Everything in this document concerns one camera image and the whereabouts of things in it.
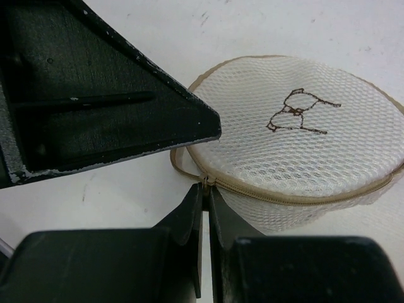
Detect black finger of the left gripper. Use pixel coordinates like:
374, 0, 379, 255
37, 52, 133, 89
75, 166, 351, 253
1, 1, 222, 188

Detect white mesh laundry bag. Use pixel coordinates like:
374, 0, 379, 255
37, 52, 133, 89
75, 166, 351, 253
170, 56, 403, 234

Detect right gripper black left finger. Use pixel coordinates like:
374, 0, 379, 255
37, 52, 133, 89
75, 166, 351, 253
153, 183, 203, 299

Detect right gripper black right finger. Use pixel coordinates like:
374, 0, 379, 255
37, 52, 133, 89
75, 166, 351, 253
208, 186, 265, 302

